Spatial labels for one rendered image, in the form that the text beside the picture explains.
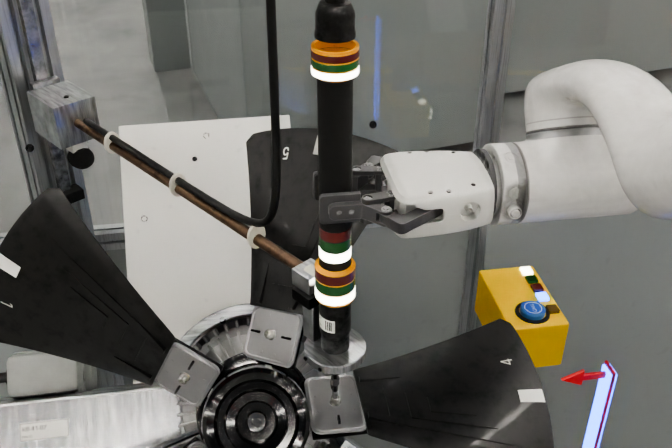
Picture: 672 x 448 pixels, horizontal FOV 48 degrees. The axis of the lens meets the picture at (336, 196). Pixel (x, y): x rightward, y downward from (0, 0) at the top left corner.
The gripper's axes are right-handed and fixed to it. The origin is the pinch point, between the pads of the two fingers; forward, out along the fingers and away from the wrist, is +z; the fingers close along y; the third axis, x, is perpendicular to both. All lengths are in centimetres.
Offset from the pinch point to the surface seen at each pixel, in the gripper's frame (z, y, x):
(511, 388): -22.1, -0.6, -29.2
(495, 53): -43, 70, -13
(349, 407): -1.7, -1.1, -28.8
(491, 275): -33, 35, -40
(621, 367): -88, 70, -102
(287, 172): 3.1, 19.0, -7.6
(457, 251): -39, 70, -60
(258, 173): 6.6, 21.7, -9.0
